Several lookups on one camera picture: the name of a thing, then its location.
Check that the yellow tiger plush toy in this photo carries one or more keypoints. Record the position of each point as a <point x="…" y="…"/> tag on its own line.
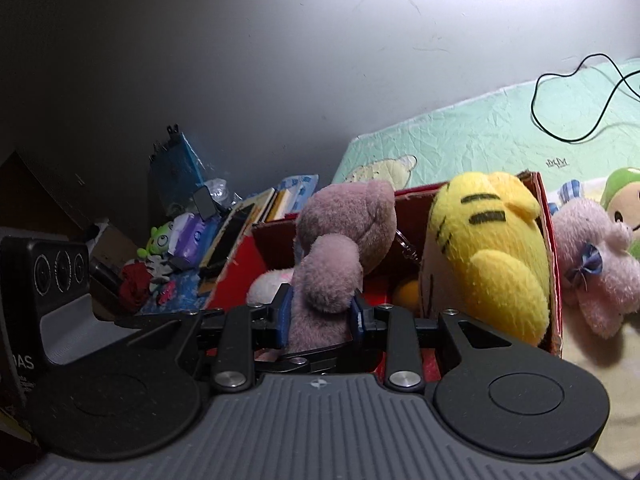
<point x="490" y="270"/>

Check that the brown cardboard box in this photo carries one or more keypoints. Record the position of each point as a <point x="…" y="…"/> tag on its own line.
<point x="112" y="247"/>

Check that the clear plastic bag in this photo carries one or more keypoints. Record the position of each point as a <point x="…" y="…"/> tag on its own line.
<point x="222" y="192"/>

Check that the green plush toy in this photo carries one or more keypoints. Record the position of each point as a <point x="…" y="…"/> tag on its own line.
<point x="625" y="185"/>

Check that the blue patterned packet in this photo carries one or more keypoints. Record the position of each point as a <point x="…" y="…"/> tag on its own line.
<point x="302" y="185"/>

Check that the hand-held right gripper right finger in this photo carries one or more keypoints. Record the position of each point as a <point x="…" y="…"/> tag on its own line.
<point x="356" y="317"/>

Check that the purple tissue pack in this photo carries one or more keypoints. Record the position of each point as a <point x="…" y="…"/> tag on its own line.
<point x="192" y="235"/>

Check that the blue gift bag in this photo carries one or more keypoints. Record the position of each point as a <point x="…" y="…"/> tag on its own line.
<point x="175" y="170"/>

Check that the small grey bow plush toy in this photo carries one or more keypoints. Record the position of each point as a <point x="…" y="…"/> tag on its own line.
<point x="595" y="280"/>

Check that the mauve plush toy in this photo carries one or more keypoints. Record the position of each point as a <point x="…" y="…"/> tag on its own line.
<point x="330" y="270"/>

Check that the yellow black book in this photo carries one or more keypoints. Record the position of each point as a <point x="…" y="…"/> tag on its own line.
<point x="230" y="235"/>

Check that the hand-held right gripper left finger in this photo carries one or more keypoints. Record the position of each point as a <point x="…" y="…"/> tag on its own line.
<point x="285" y="310"/>

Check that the black white striped toy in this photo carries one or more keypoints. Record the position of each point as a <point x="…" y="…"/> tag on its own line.
<point x="159" y="267"/>

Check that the stack of books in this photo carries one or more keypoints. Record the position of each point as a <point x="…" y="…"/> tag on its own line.
<point x="282" y="205"/>

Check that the small green alien toy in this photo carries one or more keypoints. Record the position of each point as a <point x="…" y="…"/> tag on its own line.
<point x="160" y="242"/>

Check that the blue patterned cloth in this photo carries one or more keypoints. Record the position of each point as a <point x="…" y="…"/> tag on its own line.
<point x="185" y="295"/>

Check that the red cloth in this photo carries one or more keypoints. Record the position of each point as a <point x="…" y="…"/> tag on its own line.
<point x="134" y="287"/>

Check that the small grey bunny plush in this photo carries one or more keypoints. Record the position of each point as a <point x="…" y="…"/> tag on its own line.
<point x="267" y="285"/>

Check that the orange gourd toy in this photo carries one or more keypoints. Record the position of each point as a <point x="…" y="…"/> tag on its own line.
<point x="406" y="294"/>

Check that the red cardboard box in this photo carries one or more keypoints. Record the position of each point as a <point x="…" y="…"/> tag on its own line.
<point x="237" y="267"/>

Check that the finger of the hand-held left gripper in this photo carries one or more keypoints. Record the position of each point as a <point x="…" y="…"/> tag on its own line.
<point x="145" y="322"/>

